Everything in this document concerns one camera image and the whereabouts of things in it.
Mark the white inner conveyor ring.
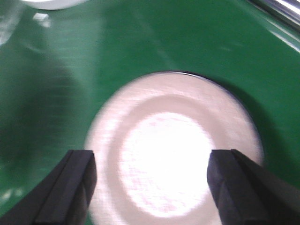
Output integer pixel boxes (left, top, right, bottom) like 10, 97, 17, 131
21, 0, 90, 10

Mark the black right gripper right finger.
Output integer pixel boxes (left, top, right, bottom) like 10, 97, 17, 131
207, 150, 300, 225

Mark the steel transfer rollers right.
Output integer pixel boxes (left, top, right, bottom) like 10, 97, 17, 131
250, 0, 300, 26

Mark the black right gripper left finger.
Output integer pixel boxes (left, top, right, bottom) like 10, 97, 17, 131
0, 150, 97, 225

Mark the green circular conveyor belt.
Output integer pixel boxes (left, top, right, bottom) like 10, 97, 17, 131
0, 0, 300, 214

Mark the beige plate black rim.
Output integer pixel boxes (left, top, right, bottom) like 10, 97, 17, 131
85, 71, 263, 225

